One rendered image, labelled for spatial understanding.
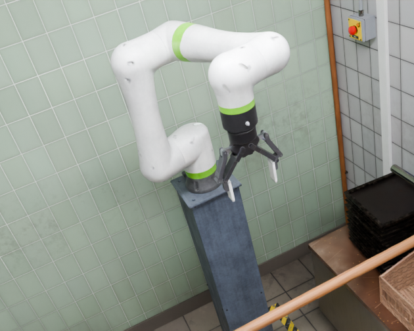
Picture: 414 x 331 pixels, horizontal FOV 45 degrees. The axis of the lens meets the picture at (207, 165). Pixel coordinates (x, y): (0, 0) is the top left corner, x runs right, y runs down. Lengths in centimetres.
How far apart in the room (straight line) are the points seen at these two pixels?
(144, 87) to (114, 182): 98
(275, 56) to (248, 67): 9
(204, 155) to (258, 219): 116
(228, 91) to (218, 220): 84
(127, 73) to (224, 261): 92
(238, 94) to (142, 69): 41
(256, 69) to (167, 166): 64
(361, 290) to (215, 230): 70
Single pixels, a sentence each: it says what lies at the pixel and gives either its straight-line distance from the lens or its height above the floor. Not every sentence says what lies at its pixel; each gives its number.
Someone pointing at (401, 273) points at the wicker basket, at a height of 69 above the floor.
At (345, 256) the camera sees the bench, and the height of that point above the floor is 58.
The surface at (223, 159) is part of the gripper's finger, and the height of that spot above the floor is 160.
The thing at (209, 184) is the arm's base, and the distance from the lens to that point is 187.
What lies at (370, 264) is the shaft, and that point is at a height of 120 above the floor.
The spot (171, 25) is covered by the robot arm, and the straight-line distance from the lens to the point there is 157.
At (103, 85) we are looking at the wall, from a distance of 224.
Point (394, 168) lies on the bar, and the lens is 191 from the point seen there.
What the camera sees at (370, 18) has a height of 151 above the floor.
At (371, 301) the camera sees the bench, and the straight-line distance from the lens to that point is 223.
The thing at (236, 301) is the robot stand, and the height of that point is 62.
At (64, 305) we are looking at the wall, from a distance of 281.
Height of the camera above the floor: 229
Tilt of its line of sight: 32 degrees down
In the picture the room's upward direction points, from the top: 15 degrees counter-clockwise
